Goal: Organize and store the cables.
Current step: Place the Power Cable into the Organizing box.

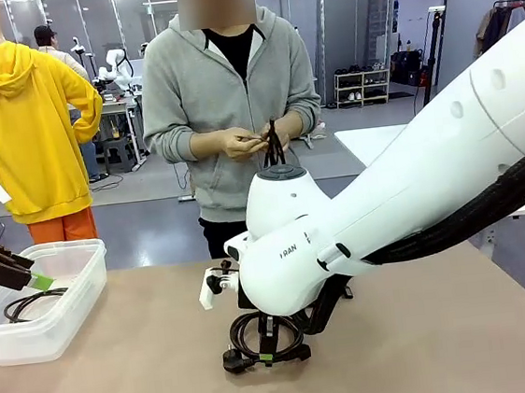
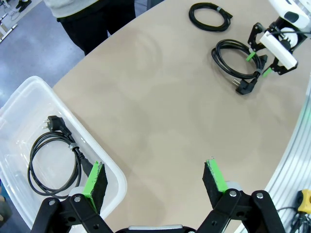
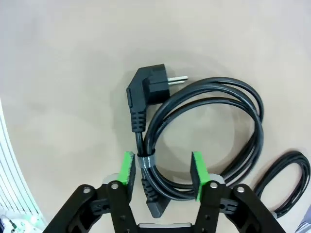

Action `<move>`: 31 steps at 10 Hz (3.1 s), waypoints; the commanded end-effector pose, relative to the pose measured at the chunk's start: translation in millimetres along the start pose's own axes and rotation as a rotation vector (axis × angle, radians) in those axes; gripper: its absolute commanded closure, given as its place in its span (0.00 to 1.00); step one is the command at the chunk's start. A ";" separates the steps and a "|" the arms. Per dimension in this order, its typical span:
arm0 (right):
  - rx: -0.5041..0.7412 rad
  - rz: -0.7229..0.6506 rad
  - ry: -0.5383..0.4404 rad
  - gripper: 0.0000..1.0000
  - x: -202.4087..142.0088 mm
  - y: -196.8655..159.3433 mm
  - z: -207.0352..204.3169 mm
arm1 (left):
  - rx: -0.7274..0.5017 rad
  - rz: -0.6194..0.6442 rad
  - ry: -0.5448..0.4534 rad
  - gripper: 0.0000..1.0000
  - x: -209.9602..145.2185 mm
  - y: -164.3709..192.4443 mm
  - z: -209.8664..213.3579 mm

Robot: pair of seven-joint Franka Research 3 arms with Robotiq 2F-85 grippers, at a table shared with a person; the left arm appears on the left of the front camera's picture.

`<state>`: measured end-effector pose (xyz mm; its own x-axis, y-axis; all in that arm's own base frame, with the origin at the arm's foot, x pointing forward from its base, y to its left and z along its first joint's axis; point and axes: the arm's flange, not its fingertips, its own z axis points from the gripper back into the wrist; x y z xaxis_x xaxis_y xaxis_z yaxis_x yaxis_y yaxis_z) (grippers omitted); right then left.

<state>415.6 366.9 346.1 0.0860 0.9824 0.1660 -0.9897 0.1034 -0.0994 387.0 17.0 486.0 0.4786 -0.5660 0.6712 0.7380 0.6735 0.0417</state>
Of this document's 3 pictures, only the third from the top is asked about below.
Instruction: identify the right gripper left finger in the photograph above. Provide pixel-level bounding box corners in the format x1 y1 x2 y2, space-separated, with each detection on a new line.
45 151 139 233

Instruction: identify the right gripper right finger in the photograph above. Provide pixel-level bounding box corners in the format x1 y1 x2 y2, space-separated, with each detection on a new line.
190 150 287 233

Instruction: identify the thin black cable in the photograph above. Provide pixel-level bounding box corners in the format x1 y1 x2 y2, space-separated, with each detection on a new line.
252 150 311 219

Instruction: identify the thick black power cable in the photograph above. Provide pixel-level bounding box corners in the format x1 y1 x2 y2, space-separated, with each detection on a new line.
126 63 265 218

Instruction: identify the white ribbed object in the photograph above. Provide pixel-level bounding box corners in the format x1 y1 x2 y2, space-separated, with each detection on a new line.
0 97 47 224

